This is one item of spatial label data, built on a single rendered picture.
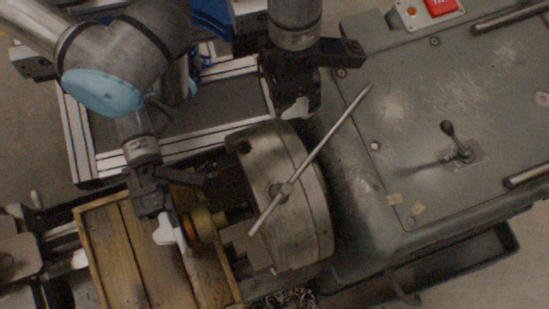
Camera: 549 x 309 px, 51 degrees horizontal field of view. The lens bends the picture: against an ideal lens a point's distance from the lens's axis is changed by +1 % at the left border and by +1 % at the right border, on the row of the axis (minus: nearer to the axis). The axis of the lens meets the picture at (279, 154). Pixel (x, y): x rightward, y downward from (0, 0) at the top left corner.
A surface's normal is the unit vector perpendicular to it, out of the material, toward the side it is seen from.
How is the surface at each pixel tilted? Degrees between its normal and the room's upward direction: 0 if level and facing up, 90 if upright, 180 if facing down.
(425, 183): 0
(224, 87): 0
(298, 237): 46
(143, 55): 39
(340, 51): 31
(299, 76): 14
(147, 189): 0
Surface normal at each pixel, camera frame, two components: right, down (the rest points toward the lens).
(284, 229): 0.27, 0.28
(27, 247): 0.07, -0.32
